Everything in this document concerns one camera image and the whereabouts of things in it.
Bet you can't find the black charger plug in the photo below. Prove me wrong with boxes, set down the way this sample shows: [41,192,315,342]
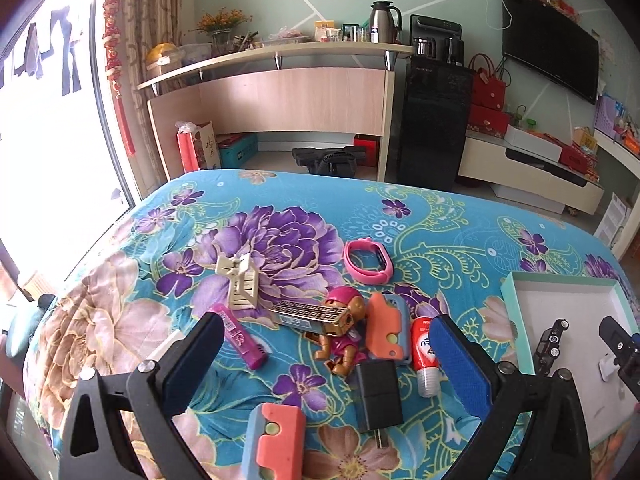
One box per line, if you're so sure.
[352,360,405,450]

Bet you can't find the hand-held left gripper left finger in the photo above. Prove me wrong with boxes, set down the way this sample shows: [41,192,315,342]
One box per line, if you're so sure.
[59,312,226,480]

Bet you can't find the wall television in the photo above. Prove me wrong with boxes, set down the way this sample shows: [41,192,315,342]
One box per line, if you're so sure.
[501,0,600,105]

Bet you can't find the white printed carton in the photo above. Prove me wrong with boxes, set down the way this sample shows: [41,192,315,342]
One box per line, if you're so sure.
[595,192,632,246]

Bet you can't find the teal white cardboard box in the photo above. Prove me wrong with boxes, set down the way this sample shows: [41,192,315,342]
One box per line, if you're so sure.
[501,271,640,448]

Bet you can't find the white flat box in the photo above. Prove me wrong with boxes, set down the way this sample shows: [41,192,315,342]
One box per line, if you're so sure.
[505,125,563,161]

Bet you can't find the steel thermos jug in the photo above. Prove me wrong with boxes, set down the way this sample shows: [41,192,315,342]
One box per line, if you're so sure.
[369,1,403,45]

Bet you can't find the black water dispenser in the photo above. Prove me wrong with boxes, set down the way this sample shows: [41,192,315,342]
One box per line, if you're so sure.
[397,14,475,192]

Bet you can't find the white television stand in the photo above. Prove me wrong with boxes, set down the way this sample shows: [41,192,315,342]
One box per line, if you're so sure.
[457,130,606,216]

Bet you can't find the patterned curtain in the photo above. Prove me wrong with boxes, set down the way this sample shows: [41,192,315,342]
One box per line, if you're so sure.
[122,0,181,196]

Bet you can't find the red beige gift bag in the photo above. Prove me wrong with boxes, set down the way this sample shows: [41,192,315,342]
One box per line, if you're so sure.
[175,121,222,173]

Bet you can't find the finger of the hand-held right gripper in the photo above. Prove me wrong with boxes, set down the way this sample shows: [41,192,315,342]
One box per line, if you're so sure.
[599,316,640,403]
[534,319,571,377]

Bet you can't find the yellow flowers in vase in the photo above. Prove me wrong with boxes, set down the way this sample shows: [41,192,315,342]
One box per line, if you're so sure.
[194,7,248,56]

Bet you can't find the toy puppy figure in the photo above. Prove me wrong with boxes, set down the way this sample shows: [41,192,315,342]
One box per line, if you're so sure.
[314,287,368,376]

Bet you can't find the floral bed sheet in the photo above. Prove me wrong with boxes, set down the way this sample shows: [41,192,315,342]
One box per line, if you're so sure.
[20,167,640,480]

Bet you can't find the red knot hanging ornament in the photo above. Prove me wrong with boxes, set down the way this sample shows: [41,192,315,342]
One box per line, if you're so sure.
[102,0,137,157]

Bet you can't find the small red box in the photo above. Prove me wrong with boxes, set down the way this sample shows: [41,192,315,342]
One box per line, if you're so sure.
[353,135,379,167]

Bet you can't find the hanging dark clothes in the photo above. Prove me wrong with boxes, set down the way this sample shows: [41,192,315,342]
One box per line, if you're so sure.
[10,7,83,96]

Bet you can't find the red flat box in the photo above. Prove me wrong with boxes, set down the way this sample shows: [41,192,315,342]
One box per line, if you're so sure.
[559,142,598,171]

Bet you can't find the red tube bottle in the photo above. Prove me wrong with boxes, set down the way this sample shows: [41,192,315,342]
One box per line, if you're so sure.
[410,316,443,398]

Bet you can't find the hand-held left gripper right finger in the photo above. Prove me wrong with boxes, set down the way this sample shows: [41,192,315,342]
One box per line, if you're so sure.
[429,315,608,480]

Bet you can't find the pink plastic case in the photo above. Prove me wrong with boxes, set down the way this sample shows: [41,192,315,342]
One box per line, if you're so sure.
[209,304,267,371]

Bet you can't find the orange blue plastic toy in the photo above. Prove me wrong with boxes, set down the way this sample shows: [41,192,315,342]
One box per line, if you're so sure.
[364,291,412,365]
[240,402,306,480]

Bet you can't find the red handbag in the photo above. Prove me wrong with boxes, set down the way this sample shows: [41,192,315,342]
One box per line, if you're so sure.
[467,53,508,108]

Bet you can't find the curved wooden counter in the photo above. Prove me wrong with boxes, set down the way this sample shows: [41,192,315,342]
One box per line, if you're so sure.
[136,42,416,183]

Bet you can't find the black exercise equipment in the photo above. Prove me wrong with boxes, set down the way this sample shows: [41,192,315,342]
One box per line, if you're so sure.
[291,145,362,178]

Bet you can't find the pink wristband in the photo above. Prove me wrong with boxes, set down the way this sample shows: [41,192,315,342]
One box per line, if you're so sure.
[344,237,396,282]

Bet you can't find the yellow item in clear container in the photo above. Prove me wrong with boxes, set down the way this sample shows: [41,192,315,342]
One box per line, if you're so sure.
[145,42,182,78]

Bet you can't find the gold patterned box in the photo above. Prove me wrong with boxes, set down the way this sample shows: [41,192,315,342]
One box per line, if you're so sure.
[270,299,351,336]

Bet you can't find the red gift box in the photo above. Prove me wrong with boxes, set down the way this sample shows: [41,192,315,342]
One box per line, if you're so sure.
[467,105,511,138]

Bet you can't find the purple plastic basket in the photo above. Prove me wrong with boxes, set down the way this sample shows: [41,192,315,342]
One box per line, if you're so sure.
[595,94,626,136]

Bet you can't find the beige plastic toy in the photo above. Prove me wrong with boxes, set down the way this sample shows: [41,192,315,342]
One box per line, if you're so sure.
[215,252,262,310]

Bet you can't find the white desk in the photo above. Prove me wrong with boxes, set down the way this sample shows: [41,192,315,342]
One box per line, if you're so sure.
[594,127,640,261]

